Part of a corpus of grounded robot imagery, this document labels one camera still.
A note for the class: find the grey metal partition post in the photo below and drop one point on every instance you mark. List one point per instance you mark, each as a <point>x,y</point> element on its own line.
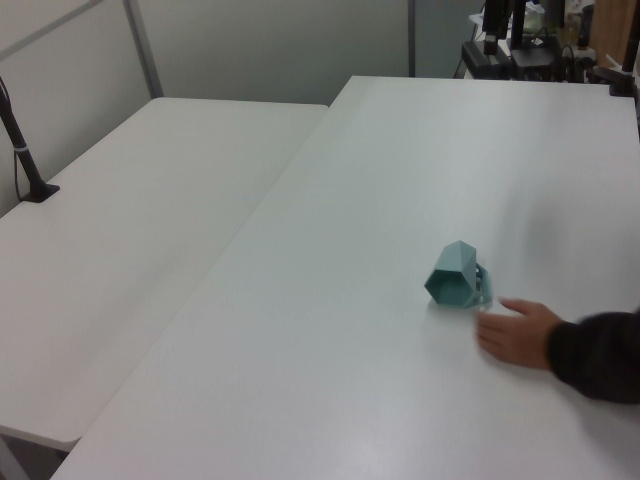
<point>144,47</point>
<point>412,35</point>

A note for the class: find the white side table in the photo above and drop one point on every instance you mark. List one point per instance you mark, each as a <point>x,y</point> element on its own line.
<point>125,240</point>

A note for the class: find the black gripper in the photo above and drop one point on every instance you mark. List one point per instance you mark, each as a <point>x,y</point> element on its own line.
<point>496,17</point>

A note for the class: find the person's bare hand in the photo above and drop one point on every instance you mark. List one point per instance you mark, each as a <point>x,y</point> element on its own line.
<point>517,332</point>

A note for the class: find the light wooden panel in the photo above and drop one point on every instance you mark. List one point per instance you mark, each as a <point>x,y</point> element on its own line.
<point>610,30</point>

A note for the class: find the forearm in dark sleeve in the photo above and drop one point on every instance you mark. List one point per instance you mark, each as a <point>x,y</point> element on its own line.
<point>600,352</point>

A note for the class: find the black table clamp stand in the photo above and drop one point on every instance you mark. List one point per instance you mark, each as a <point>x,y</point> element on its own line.
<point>620,80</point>

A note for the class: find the black equipment box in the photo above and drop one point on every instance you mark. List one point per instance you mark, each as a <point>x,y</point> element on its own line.
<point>534,57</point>

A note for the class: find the black upright pole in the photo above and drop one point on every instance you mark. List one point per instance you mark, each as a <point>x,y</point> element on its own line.
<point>518,25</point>

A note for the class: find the black flat device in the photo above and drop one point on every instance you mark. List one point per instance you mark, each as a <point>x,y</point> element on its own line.
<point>481,59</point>

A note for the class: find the teal block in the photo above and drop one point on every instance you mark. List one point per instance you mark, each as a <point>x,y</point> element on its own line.
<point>452,285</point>

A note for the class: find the black camera pole with base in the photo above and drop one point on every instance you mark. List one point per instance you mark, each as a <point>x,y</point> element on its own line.
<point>25,160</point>

